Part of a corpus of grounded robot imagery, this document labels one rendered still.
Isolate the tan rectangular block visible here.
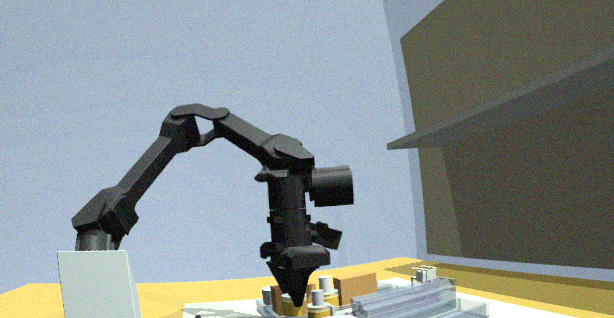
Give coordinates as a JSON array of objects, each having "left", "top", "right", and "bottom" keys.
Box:
[
  {"left": 333, "top": 271, "right": 377, "bottom": 306},
  {"left": 270, "top": 281, "right": 316, "bottom": 316}
]

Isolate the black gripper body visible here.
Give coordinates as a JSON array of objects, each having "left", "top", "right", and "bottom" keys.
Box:
[{"left": 259, "top": 208, "right": 331, "bottom": 269}]

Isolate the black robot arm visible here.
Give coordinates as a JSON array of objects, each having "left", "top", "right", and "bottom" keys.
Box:
[{"left": 71, "top": 103, "right": 354, "bottom": 252}]

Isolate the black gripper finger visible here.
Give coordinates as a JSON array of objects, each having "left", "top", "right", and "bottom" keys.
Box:
[
  {"left": 278, "top": 266, "right": 320, "bottom": 307},
  {"left": 265, "top": 261, "right": 288, "bottom": 294}
]

